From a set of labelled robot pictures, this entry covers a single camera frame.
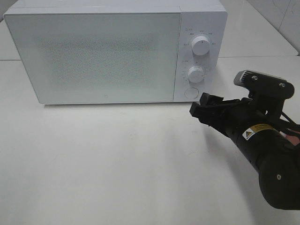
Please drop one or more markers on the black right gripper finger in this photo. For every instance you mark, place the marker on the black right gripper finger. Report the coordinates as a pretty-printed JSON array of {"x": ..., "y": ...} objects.
[
  {"x": 207, "y": 99},
  {"x": 206, "y": 114}
]

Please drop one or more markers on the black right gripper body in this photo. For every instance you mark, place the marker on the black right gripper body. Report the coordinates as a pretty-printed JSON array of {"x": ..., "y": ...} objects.
[{"x": 248, "y": 129}]

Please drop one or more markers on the white round door button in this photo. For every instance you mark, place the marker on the white round door button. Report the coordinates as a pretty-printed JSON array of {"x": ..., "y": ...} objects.
[{"x": 192, "y": 93}]

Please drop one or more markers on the white microwave door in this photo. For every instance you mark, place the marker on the white microwave door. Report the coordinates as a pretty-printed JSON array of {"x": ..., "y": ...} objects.
[{"x": 84, "y": 59}]

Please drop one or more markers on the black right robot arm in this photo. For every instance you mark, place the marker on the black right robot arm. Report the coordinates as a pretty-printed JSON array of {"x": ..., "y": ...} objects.
[{"x": 276, "y": 160}]

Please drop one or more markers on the white lower timer knob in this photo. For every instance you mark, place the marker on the white lower timer knob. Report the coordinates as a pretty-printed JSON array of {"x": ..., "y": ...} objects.
[{"x": 196, "y": 74}]

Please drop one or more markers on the white upper power knob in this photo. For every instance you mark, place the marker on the white upper power knob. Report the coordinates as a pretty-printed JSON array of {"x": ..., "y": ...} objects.
[{"x": 200, "y": 45}]

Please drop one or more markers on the white microwave oven body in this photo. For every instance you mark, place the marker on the white microwave oven body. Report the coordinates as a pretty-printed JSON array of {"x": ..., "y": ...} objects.
[{"x": 117, "y": 51}]

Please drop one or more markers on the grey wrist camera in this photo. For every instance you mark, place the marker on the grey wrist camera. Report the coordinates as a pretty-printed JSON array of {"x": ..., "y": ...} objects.
[{"x": 267, "y": 92}]

